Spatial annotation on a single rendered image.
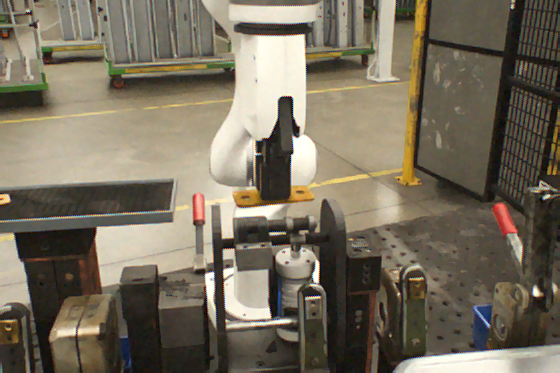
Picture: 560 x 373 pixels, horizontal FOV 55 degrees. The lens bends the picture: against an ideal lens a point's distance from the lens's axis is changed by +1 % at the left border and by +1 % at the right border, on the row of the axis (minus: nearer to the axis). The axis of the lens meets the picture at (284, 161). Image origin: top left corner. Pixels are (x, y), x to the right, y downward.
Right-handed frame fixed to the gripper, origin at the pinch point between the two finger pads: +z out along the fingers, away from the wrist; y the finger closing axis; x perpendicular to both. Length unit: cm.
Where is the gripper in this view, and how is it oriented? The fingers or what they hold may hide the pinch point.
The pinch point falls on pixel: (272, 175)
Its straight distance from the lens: 56.4
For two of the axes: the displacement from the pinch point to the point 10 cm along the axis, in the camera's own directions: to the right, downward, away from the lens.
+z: -0.1, 9.4, 3.5
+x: 9.7, -0.8, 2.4
